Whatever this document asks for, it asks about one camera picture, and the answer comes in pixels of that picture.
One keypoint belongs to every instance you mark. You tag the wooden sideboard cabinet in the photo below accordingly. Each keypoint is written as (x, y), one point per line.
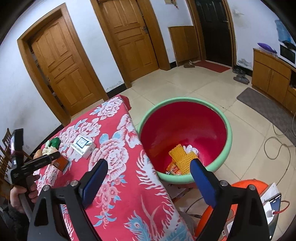
(275, 78)

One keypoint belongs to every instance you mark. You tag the wooden door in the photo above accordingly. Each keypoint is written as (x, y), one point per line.
(58, 65)
(134, 37)

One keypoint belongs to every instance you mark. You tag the red bin with green rim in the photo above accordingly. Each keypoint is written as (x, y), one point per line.
(185, 121)

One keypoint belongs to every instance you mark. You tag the middle wooden door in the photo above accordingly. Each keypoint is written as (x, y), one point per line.
(134, 37)

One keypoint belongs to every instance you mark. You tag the red floral tablecloth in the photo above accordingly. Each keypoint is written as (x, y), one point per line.
(132, 203)

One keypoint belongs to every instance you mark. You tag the white blue carton box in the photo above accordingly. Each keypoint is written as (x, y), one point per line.
(83, 146)

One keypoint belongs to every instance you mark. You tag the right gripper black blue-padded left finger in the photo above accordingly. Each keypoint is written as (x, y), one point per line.
(47, 221)

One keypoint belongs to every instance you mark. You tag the left wooden door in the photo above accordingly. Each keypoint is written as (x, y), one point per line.
(58, 65)

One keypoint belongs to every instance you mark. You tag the brown shoe by panel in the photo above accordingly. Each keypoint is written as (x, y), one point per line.
(189, 64)

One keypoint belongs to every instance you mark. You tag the low wooden wall panel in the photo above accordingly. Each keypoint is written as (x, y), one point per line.
(185, 43)

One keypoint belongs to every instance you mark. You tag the smartphone with lit screen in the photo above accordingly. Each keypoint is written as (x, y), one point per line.
(271, 209)

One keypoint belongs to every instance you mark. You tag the white cardboard box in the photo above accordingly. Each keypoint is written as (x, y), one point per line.
(270, 192)

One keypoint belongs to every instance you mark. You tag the orange rice cracker packet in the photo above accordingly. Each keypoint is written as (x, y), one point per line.
(173, 169)

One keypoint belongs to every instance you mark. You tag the purple cloth on cabinet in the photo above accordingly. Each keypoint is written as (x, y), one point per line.
(267, 48)

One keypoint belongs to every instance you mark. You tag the grey slippers pair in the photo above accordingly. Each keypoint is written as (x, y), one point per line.
(240, 76)

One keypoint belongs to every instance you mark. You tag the white microwave oven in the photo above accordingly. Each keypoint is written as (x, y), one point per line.
(287, 55)

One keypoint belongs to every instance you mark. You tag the red doormat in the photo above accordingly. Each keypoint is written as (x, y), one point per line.
(211, 66)

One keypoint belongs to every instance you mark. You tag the orange small box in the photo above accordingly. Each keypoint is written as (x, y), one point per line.
(61, 163)

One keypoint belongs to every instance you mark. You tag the grey floor mat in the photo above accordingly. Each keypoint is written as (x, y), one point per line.
(270, 110)

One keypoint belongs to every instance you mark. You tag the orange plastic stool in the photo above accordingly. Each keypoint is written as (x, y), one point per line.
(249, 218)

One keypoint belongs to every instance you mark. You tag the green white wrapper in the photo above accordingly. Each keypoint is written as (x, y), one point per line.
(51, 146)

